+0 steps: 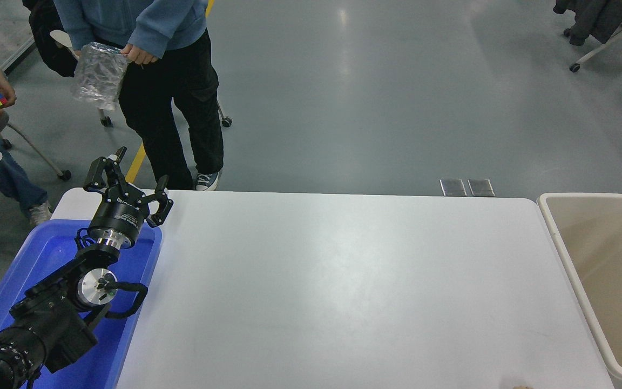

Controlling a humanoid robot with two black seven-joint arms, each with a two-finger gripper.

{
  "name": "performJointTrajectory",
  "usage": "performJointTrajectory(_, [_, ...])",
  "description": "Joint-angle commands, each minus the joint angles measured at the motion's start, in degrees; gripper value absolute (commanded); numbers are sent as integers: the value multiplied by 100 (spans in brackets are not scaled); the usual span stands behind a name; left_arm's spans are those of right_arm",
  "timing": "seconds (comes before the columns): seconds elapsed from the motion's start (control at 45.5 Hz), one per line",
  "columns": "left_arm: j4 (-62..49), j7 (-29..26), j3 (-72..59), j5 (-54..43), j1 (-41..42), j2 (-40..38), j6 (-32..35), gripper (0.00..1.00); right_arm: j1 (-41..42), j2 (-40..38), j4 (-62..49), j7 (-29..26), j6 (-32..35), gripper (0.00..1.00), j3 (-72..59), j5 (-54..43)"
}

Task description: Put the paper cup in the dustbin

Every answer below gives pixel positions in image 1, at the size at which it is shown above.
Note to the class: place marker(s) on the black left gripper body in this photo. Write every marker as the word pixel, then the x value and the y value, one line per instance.
pixel 119 220

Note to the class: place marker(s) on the silver foil tray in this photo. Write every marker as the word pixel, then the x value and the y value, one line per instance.
pixel 97 75

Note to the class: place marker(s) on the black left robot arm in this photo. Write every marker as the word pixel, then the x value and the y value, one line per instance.
pixel 52 324

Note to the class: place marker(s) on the person's left hand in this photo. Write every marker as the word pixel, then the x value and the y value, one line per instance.
pixel 139 54
pixel 6 84

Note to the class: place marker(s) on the grey office chair with casters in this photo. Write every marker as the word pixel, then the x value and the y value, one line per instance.
pixel 65 175

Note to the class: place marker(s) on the person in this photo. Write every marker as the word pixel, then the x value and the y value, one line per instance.
pixel 3 173
pixel 170 97

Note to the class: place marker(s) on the blue plastic tray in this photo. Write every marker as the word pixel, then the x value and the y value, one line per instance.
pixel 127 324

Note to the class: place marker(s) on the black jacket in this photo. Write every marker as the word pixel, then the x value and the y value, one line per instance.
pixel 46 38

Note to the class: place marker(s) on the metal floor plate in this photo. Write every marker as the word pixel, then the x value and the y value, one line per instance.
pixel 481 187
pixel 453 187

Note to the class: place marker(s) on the large pale plastic bin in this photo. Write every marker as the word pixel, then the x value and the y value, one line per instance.
pixel 613 259

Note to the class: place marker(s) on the dark grey jacket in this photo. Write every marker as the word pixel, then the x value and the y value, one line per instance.
pixel 597 19

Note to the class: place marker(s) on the grey seat white-frame chair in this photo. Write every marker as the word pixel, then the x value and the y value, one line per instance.
pixel 65 39

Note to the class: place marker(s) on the white-frame chair with casters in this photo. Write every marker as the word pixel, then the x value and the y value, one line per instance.
pixel 574 67

